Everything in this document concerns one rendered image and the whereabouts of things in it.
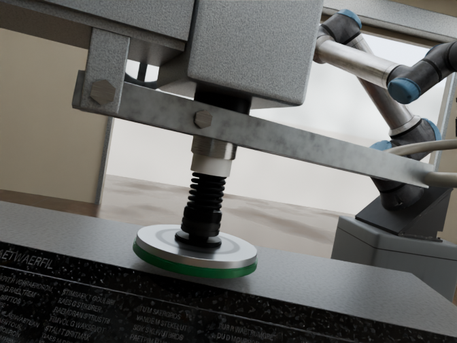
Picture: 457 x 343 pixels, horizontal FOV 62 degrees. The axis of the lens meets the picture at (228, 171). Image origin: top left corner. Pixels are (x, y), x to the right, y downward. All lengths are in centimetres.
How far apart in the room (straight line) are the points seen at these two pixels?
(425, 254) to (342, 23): 101
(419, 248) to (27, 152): 502
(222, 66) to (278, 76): 9
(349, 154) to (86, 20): 48
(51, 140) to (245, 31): 521
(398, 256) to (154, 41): 141
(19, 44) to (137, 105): 540
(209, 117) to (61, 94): 514
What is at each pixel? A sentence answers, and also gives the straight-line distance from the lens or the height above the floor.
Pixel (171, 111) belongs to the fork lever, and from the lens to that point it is 58.
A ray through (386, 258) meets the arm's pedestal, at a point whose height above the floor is 76.
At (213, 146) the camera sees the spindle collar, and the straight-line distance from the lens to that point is 63.
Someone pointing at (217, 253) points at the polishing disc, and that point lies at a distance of 63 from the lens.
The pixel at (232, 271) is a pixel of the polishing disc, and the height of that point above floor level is 90.
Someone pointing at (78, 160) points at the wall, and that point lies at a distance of 561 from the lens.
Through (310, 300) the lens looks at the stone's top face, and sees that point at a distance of 66.
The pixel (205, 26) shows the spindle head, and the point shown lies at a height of 124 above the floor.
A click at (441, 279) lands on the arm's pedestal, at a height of 70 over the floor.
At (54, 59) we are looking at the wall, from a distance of 578.
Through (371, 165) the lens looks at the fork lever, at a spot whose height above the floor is 110.
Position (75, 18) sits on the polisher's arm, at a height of 121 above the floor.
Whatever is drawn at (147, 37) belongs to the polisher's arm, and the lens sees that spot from 56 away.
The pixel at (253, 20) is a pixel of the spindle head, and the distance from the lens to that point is 59.
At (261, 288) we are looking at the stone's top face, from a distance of 66.
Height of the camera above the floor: 108
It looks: 3 degrees down
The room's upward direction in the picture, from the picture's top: 10 degrees clockwise
